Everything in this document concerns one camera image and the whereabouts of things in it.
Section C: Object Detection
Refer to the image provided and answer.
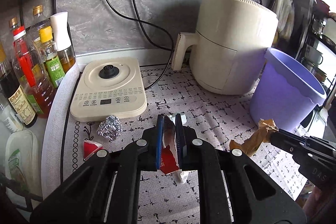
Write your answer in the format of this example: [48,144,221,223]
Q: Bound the blue red wrapper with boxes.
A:
[160,115,189,184]

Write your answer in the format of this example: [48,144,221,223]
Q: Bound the white plastic blister pack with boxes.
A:
[168,112,187,124]

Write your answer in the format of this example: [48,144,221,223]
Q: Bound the aluminium foil ball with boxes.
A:
[97,115,123,141]

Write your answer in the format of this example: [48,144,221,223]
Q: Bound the brown paper bag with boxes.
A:
[229,119,278,157]

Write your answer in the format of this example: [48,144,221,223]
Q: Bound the red white paper piece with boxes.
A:
[84,140,103,161]

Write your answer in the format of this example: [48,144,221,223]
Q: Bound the white patterned table mat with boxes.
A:
[40,61,308,224]

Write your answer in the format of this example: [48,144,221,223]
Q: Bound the cream induction cooker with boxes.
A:
[70,57,147,122]

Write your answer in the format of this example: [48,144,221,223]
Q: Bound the purple plastic bucket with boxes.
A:
[249,48,326,131]

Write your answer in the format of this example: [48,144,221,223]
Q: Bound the cream air fryer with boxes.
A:
[171,0,278,95]

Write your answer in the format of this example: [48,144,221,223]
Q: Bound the white enamel mug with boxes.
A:
[305,45,323,65]

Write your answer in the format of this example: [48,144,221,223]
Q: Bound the yellow cap green label bottle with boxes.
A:
[39,26,65,88]

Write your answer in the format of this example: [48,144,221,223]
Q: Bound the black dish rack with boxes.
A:
[296,0,336,98]

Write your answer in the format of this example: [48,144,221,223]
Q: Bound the red cap oil bottle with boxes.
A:
[12,26,55,119]

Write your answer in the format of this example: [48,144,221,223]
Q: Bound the white top oil dispenser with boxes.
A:
[50,11,76,73]

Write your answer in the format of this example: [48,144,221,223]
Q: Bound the white plastic container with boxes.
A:
[5,130,42,208]

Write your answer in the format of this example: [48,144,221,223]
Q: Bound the dark soy sauce bottle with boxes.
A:
[0,44,38,128]

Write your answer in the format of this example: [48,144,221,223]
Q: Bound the white cap small bottle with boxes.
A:
[1,102,24,133]

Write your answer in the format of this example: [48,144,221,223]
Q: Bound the gold cap clear bottle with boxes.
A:
[29,5,51,51]

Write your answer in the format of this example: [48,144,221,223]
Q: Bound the hanging white bags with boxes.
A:
[272,0,294,41]

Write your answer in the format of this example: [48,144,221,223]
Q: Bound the black power cable right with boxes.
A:
[127,0,176,90]

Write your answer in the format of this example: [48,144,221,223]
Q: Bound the black power cable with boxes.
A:
[94,0,174,53]
[127,0,176,90]

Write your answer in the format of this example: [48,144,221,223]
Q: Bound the black power cable left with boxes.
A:
[94,0,174,53]

